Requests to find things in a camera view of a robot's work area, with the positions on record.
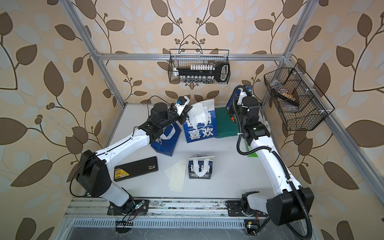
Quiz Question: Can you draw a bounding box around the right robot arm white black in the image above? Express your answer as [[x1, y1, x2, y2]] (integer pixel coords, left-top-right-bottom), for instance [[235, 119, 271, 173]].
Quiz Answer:
[[229, 95, 314, 228]]

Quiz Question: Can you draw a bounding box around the black corrugated cable conduit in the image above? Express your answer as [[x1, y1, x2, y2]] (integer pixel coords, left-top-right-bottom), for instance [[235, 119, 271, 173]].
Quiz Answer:
[[231, 85, 313, 240]]

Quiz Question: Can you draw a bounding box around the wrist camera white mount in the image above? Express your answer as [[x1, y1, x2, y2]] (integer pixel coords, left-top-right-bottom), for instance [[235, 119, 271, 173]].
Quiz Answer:
[[175, 96, 190, 116], [236, 85, 253, 105]]

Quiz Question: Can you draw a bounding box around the green white tissue pack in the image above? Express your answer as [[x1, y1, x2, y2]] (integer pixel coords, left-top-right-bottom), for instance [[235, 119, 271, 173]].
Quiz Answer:
[[244, 141, 258, 158]]

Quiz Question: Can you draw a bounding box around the white receipt paper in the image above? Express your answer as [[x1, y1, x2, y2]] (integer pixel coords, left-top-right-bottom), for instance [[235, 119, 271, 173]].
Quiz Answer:
[[191, 99, 215, 124]]

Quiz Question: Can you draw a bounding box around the small blue white bag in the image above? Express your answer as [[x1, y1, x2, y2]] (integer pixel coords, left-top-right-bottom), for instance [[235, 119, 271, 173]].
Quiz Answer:
[[188, 156, 214, 180]]

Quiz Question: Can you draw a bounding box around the wall wire basket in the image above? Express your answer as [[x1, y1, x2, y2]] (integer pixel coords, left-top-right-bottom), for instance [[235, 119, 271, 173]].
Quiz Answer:
[[264, 63, 335, 131], [168, 48, 231, 85]]

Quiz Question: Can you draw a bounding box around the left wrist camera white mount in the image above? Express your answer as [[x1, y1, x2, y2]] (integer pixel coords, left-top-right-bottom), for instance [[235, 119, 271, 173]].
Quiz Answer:
[[175, 96, 190, 116]]

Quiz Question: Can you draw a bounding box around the back wall wire basket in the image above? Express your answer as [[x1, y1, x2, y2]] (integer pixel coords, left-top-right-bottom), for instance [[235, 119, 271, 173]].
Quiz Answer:
[[168, 48, 231, 85]]

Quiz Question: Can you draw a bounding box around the black socket tool set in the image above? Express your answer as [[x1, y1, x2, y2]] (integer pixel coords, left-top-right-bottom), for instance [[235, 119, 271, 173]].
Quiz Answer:
[[169, 62, 231, 84]]

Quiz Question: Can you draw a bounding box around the pale yellow receipt sheet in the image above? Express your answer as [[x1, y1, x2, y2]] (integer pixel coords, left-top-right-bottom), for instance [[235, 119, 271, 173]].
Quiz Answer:
[[165, 159, 188, 192]]

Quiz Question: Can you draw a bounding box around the black flat box yellow label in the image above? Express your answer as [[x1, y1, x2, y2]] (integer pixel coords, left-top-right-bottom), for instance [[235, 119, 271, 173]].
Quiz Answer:
[[114, 157, 159, 182]]

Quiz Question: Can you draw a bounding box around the large blue white tote bag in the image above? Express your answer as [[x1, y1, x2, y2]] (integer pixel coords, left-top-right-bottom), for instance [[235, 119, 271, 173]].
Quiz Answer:
[[183, 109, 218, 143]]

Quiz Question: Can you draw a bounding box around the right wall wire basket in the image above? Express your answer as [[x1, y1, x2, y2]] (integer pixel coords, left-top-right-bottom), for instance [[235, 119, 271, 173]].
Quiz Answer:
[[264, 63, 335, 131]]

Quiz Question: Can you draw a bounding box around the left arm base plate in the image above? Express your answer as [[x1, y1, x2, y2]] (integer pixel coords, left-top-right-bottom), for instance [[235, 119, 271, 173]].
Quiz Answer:
[[107, 200, 150, 216]]

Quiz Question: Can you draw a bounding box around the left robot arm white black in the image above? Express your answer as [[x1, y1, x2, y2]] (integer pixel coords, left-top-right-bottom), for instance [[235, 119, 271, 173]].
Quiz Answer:
[[73, 96, 192, 212]]

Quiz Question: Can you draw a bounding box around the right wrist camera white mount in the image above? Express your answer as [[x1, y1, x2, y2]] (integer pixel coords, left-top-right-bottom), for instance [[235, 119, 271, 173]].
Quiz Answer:
[[236, 85, 253, 105]]

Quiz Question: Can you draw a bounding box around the aluminium rail front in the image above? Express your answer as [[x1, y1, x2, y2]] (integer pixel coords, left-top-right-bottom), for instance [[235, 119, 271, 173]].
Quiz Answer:
[[65, 198, 268, 231]]

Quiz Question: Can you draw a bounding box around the dark brush in basket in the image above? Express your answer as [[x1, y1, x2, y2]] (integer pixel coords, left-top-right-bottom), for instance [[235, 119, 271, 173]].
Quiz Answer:
[[272, 88, 300, 107]]

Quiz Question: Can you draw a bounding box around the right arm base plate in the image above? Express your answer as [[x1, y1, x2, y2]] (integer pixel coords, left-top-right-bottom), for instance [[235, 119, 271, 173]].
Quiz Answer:
[[225, 200, 268, 218]]

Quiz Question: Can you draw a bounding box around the blue stapler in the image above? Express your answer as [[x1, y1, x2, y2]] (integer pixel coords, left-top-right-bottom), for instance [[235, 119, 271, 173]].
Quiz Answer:
[[226, 89, 241, 118]]

